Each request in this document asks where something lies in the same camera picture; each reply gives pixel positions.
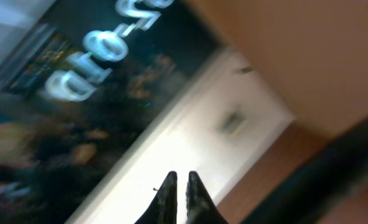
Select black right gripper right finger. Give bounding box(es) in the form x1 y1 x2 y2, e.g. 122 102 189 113
186 171 228 224

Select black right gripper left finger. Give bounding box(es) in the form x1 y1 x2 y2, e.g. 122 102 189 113
134 171 177 224

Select dark wall window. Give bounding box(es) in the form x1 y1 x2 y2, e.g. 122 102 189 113
0 0 220 223

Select thick black usb cable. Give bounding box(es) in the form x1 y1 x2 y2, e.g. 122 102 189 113
239 108 368 224

